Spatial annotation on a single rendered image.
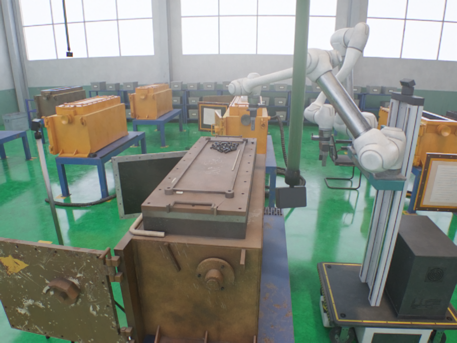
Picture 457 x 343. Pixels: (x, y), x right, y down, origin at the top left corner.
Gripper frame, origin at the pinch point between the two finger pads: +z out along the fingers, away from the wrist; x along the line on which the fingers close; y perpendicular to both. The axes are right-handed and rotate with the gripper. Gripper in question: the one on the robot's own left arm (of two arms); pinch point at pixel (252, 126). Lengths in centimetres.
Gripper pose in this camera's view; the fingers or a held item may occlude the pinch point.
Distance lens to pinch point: 228.0
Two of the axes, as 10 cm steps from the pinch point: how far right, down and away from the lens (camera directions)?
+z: 0.0, 9.4, 3.4
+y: -9.9, -0.4, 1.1
